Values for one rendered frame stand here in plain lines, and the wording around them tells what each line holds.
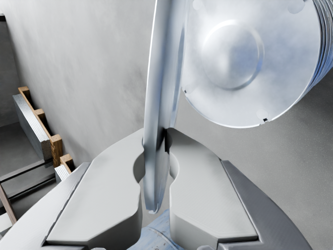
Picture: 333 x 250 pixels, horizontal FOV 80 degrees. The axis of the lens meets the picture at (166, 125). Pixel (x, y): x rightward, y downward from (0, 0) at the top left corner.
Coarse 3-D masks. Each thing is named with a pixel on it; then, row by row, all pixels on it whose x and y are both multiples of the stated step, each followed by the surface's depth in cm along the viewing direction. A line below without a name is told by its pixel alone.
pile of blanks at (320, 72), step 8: (304, 0) 29; (320, 0) 33; (328, 0) 38; (320, 8) 31; (328, 8) 36; (320, 16) 29; (328, 16) 34; (328, 24) 33; (328, 32) 33; (328, 40) 33; (328, 48) 35; (320, 56) 31; (328, 56) 35; (320, 64) 34; (328, 64) 41; (320, 72) 37; (312, 80) 33; (264, 120) 39
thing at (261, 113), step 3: (258, 111) 39; (261, 111) 38; (264, 111) 38; (258, 114) 39; (261, 114) 38; (264, 114) 38; (267, 114) 38; (258, 117) 39; (261, 117) 39; (264, 117) 38; (267, 117) 38
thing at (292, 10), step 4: (292, 0) 30; (296, 0) 29; (300, 0) 29; (288, 4) 30; (292, 4) 30; (296, 4) 29; (300, 4) 29; (304, 4) 29; (288, 8) 30; (292, 8) 30; (296, 8) 30; (300, 8) 29; (292, 12) 30; (296, 12) 30
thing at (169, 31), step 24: (168, 0) 9; (168, 24) 9; (168, 48) 10; (168, 72) 12; (168, 96) 14; (144, 120) 10; (168, 120) 17; (144, 144) 11; (168, 168) 30; (144, 192) 13
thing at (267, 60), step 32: (192, 0) 40; (224, 0) 36; (256, 0) 33; (288, 0) 30; (192, 32) 43; (224, 32) 37; (256, 32) 34; (288, 32) 31; (320, 32) 28; (192, 64) 46; (224, 64) 40; (256, 64) 36; (288, 64) 33; (192, 96) 49; (224, 96) 43; (256, 96) 38; (288, 96) 34
